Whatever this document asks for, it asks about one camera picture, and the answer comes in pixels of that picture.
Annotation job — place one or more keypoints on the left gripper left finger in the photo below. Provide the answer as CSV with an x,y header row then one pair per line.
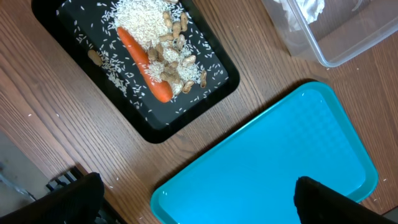
x,y
78,202

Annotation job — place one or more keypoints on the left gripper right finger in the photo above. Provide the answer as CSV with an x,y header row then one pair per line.
x,y
319,204

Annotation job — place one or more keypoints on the orange carrot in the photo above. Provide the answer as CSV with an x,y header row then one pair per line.
x,y
161,90

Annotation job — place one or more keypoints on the white tissue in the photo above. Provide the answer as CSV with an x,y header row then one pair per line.
x,y
310,10

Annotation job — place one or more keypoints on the black waste tray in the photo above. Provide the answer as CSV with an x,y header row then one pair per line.
x,y
85,30

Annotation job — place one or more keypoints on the teal serving tray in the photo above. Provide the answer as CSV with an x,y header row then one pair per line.
x,y
250,176

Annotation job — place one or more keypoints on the clear plastic bin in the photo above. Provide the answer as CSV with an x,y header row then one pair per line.
x,y
345,29

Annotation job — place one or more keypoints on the food scraps pile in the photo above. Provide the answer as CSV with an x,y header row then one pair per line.
x,y
161,35

